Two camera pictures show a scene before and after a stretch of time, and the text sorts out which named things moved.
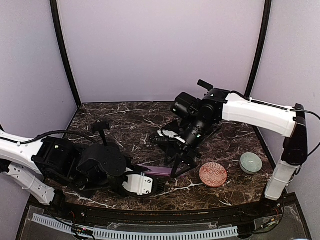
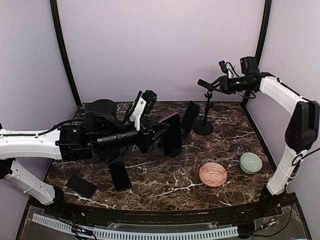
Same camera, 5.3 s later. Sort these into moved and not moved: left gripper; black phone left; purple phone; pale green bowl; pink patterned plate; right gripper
Moved: left gripper; right gripper; purple phone
Not moved: black phone left; pale green bowl; pink patterned plate
